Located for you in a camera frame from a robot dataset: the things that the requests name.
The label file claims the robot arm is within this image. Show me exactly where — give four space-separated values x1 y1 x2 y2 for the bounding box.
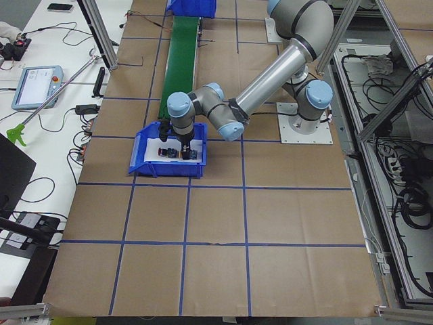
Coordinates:
159 1 334 159

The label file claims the left blue storage bin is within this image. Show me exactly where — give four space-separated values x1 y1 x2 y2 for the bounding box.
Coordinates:
129 122 207 178

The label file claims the brown paper table cover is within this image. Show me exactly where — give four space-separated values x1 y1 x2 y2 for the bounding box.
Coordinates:
44 1 386 318

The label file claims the green handled reacher grabber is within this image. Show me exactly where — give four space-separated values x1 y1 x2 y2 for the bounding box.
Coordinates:
6 55 101 146

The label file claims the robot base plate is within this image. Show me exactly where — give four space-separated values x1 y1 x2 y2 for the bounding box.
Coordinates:
276 102 333 145

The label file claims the teach pendant tablet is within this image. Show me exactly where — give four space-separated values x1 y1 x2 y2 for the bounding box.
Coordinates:
11 65 64 110

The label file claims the right blue storage bin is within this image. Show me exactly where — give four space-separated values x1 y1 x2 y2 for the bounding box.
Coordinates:
166 0 217 18

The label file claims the green conveyor belt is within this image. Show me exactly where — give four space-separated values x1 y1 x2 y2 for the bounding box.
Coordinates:
158 16 200 121

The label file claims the white foam pad left bin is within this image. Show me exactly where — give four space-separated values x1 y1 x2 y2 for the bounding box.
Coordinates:
143 138 203 163

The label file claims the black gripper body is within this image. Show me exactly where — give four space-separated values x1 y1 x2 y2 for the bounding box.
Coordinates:
159 119 194 142

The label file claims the red push button switch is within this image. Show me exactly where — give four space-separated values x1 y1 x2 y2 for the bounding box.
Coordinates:
158 148 179 158

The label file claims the blue storage bin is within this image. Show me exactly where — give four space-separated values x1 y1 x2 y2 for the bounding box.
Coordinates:
166 0 217 18
129 122 207 178

